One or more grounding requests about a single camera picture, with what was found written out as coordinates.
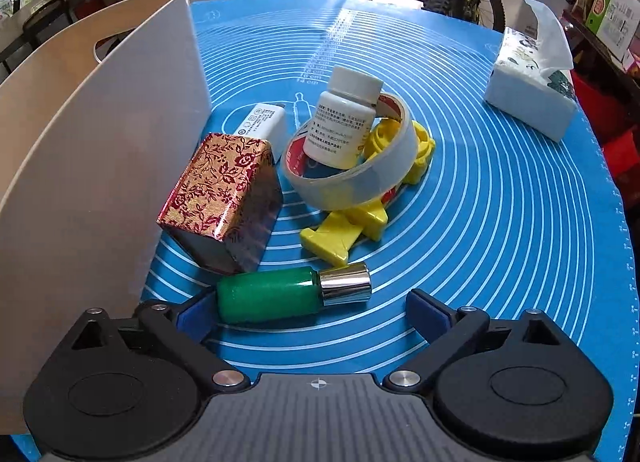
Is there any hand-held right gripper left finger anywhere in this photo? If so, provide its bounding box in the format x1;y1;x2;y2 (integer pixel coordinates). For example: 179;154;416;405
70;287;252;394

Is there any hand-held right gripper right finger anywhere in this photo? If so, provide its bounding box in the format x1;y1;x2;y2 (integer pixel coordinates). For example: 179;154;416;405
381;287;577;390

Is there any green bottle with silver cap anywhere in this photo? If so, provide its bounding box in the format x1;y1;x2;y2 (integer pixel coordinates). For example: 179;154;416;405
215;262;374;326

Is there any yellow plastic tool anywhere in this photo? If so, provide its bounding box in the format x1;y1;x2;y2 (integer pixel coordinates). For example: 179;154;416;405
299;119;437;267

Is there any red gold floral box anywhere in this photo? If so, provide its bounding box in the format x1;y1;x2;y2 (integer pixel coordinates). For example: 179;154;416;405
156;131;284;276

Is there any tape roll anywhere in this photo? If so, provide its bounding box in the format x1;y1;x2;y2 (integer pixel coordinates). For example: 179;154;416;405
282;94;419;211

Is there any beige plastic storage bin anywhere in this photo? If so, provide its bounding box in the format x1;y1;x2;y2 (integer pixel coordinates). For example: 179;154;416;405
0;0;214;436

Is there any white power adapter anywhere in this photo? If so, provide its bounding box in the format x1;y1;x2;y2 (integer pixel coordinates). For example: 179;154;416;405
231;102;289;166

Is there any white pill bottle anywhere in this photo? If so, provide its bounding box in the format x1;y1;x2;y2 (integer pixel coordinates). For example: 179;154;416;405
302;65;385;171

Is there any white carton box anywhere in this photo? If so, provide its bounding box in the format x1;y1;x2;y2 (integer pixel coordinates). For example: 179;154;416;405
483;0;579;143

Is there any black metal rack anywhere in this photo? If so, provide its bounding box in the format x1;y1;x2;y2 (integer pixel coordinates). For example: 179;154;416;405
0;0;77;74

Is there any green white carton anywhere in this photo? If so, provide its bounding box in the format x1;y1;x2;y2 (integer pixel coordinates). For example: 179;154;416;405
585;0;640;64

